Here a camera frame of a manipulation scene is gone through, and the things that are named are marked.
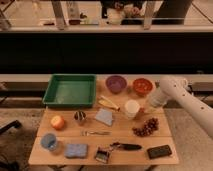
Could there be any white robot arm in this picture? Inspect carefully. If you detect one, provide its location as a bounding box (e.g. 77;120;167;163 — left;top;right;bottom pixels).
144;75;213;139

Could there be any small black brush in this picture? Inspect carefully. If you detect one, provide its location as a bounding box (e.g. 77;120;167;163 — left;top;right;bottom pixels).
95;149;110;164

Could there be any orange apple fruit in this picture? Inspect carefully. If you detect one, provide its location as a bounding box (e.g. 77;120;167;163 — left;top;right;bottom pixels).
50;115;65;130

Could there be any small metal cup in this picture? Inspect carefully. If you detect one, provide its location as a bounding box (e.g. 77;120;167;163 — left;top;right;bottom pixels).
74;111;86;125

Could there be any metal fork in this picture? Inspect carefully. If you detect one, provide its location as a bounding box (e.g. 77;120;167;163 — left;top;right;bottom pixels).
81;131;110;136

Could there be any blue sponge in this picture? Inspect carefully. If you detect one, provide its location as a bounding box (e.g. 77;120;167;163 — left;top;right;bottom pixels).
64;144;88;158

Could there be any green plastic tray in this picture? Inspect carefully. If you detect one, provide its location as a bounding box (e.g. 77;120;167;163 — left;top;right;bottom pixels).
43;74;96;108

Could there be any bunch of dark grapes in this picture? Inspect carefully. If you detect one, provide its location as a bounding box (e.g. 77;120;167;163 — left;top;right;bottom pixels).
132;118;159;137

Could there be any white lidded cup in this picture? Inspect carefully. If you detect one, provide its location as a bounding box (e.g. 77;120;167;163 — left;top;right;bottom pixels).
124;100;140;119

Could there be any light blue cloth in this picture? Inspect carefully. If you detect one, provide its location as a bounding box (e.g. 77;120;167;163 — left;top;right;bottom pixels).
95;109;113;126

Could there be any red bowl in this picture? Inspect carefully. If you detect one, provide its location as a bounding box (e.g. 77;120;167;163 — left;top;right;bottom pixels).
133;78;153;96

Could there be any purple bowl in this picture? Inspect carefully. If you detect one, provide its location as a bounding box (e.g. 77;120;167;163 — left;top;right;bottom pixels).
105;75;127;94

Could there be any blue plastic cup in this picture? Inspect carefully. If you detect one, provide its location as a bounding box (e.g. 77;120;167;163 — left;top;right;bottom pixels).
40;133;59;152

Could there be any black rectangular case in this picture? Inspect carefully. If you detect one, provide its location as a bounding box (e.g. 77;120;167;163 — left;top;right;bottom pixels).
147;145;172;159

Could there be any orange red pepper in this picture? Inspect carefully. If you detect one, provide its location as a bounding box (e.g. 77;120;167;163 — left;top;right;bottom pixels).
139;107;145;113

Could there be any person in background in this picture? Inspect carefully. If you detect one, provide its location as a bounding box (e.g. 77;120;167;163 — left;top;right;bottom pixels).
101;0;144;25

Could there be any yellow banana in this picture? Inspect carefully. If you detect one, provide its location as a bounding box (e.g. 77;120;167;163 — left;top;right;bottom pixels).
98;96;120;111

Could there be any wooden table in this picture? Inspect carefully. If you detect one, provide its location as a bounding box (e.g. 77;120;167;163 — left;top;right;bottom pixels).
28;79;180;167

